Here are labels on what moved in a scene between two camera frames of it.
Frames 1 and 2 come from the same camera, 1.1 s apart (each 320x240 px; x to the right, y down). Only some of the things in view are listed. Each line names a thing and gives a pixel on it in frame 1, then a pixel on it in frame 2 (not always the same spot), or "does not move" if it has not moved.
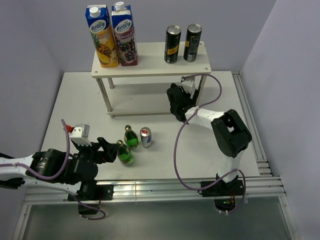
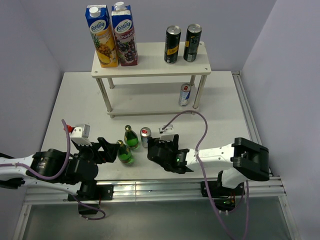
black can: (192, 42) does not move
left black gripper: (110, 150) does not move
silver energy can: (145, 133) does not move
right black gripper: (192, 101) to (174, 144)
